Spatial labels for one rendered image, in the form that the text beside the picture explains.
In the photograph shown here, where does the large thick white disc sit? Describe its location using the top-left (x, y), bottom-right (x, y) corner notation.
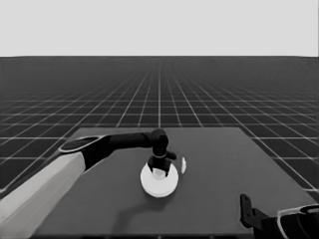
top-left (140, 161), bottom-right (179, 199)

